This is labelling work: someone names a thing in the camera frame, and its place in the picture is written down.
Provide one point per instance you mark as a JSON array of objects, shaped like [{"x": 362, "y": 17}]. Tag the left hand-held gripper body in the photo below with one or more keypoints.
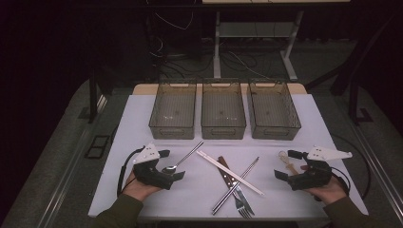
[{"x": 152, "y": 177}]

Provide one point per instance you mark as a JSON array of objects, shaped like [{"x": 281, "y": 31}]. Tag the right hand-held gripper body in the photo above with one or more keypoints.
[{"x": 312, "y": 179}]

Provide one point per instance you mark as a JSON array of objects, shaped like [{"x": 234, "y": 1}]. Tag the smoky clear plastic bin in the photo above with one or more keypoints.
[
  {"x": 275, "y": 95},
  {"x": 234, "y": 133},
  {"x": 158, "y": 133}
]

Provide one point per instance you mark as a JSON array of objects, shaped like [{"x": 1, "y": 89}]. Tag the metal spoon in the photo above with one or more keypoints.
[{"x": 190, "y": 154}]

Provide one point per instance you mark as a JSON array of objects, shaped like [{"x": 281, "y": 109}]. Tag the white chopstick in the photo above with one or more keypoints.
[
  {"x": 218, "y": 166},
  {"x": 207, "y": 157}
]

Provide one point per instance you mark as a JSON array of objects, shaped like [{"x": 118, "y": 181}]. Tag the metal chopstick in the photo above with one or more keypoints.
[
  {"x": 220, "y": 202},
  {"x": 224, "y": 203}
]

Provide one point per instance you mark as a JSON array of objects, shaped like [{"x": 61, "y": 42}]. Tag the person's left hand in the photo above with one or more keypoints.
[{"x": 138, "y": 190}]

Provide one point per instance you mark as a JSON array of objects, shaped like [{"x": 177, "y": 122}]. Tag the person's right hand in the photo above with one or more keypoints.
[{"x": 331, "y": 193}]

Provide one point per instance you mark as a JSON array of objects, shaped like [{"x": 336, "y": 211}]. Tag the white table mat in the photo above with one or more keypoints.
[{"x": 133, "y": 133}]

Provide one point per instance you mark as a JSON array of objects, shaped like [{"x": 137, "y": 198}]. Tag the black metal stand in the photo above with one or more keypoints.
[
  {"x": 354, "y": 101},
  {"x": 92, "y": 101}
]

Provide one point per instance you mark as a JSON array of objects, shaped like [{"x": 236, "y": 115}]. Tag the white metal desk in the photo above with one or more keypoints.
[{"x": 217, "y": 47}]

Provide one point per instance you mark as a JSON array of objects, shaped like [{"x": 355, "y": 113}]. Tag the black floor frame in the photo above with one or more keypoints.
[{"x": 98, "y": 147}]

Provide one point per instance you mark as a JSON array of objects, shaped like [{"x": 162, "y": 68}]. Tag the aluminium floor rail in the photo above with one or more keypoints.
[
  {"x": 65, "y": 177},
  {"x": 380, "y": 172}
]

